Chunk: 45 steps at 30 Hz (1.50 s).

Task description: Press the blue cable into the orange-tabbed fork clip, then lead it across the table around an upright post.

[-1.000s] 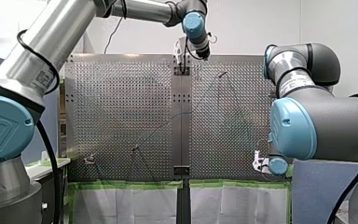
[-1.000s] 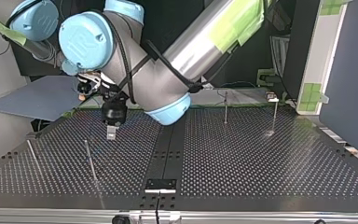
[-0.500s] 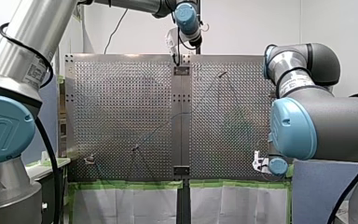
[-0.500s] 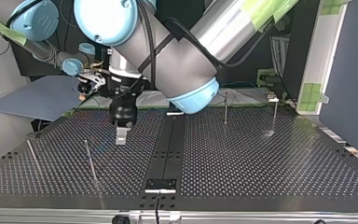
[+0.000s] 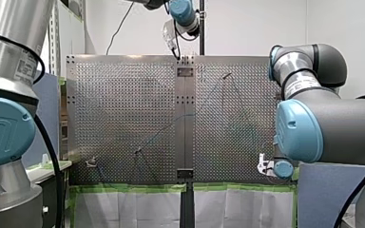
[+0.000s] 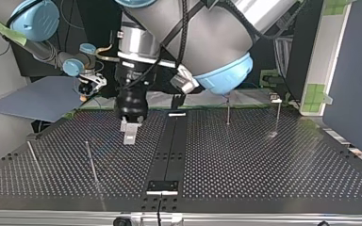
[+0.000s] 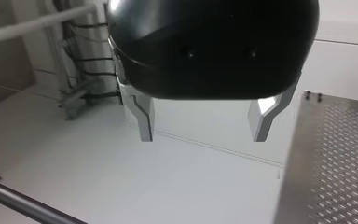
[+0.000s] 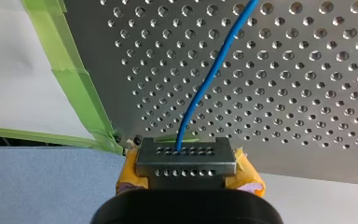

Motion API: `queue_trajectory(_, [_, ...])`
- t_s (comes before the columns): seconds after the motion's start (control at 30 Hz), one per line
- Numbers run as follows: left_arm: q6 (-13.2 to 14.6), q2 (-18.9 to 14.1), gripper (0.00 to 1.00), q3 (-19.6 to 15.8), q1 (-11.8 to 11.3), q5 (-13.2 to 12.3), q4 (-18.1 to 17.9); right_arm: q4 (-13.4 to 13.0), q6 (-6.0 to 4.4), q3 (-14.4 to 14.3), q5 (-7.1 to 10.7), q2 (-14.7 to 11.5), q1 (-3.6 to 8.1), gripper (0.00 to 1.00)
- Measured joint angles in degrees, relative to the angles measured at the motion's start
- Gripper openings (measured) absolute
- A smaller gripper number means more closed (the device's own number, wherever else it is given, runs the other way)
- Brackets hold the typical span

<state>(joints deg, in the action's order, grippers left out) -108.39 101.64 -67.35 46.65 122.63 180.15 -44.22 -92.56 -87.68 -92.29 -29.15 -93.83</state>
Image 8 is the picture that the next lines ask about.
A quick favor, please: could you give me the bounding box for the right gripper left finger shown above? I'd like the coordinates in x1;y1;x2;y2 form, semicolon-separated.
115;147;151;196

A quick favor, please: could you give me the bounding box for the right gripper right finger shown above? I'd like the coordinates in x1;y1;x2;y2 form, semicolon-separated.
225;147;267;199

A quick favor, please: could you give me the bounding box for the blue cable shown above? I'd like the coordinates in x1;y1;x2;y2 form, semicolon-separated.
134;0;261;190

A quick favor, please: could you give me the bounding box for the grey board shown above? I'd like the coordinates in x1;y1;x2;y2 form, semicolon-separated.
0;146;127;224

